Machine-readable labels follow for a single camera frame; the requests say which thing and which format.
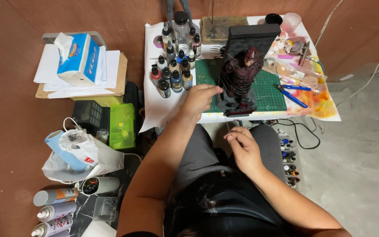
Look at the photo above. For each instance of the rack of paint bottles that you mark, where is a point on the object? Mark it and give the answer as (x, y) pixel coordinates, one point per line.
(290, 161)

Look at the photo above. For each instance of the purple tape roll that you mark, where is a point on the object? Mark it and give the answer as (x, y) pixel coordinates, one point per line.
(158, 41)

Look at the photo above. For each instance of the person's right hand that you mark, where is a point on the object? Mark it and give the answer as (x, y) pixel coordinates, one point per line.
(247, 153)

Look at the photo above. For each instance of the yellow-green case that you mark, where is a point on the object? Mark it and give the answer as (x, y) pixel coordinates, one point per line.
(97, 100)

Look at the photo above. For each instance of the person's black shirt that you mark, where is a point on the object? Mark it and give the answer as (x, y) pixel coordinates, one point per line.
(235, 210)

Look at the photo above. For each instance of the red figure on black base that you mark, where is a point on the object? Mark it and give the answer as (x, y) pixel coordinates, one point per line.
(242, 70)

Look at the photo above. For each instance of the pale purple spray can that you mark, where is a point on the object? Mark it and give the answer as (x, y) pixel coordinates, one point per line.
(58, 210)

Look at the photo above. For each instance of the blue white tissue pack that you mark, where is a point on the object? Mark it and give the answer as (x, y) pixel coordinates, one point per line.
(77, 59)

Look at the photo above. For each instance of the black grid box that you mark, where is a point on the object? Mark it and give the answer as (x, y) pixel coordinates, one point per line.
(89, 115)

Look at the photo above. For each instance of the grey spray can orange label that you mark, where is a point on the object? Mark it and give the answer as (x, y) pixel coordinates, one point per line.
(54, 196)

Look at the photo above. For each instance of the green cutting mat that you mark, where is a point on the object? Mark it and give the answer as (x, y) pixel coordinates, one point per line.
(270, 93)

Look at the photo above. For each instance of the green plastic box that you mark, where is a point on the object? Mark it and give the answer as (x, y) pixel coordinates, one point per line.
(122, 126)

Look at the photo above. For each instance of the black bag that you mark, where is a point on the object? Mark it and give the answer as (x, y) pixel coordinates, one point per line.
(132, 95)

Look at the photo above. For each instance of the brown envelope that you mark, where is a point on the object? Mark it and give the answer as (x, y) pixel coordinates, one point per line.
(122, 74)

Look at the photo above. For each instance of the bundle of metal clip sticks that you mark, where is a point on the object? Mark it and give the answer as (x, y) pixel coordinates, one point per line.
(217, 51)

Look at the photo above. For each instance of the brown foam block with stick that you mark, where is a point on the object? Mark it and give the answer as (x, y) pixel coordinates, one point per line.
(220, 29)

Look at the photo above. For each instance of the heap of clear parts bags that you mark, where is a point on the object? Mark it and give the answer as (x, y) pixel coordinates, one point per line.
(296, 74)

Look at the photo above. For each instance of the metal airbrush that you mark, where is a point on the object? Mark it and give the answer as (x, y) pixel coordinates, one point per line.
(305, 54)

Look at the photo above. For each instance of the clear plastic cup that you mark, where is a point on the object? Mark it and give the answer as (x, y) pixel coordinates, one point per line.
(291, 21)

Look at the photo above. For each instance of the paint stained white table paper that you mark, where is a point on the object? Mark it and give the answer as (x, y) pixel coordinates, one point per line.
(163, 108)

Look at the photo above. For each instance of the stack of white papers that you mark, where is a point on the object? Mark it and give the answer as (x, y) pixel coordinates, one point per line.
(109, 70)

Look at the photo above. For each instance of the crumpled clear plastic bag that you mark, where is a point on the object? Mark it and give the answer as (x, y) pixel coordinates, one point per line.
(72, 138)

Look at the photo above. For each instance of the white plastic bag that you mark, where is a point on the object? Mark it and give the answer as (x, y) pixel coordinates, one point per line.
(105, 159)

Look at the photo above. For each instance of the group of small paint bottles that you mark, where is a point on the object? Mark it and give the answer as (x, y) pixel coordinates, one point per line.
(174, 70)

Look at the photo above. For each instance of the person's grey shorts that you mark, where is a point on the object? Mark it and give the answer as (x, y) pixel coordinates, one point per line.
(196, 154)

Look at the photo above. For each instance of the grey mug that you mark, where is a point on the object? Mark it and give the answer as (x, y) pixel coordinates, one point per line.
(100, 185)

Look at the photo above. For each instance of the person's left hand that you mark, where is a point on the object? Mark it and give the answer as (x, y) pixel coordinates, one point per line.
(197, 102)

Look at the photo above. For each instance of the light blue paper roll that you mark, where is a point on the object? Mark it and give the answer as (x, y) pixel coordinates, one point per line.
(61, 151)

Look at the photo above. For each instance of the grey figure legs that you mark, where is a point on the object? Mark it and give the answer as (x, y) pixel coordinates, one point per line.
(179, 10)

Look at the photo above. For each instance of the black cup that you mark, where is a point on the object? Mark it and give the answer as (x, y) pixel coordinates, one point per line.
(273, 18)

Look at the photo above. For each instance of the white sheet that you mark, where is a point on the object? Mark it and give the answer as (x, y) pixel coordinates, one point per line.
(99, 229)

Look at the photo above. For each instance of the white patterned spray can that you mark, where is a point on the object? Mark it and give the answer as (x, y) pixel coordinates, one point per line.
(53, 226)

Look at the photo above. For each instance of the clear plastic container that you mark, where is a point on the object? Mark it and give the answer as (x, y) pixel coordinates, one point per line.
(105, 209)

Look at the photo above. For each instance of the large clear bottle black cap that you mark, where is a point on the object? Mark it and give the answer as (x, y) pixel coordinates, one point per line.
(181, 31)

